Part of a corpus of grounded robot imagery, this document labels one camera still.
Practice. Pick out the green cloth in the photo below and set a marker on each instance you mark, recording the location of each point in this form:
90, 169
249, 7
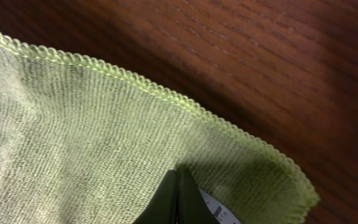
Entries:
84, 141

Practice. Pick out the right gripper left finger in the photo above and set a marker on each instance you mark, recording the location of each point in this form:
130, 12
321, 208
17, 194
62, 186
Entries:
162, 208

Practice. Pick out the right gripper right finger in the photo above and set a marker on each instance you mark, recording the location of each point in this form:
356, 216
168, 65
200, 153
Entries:
191, 207

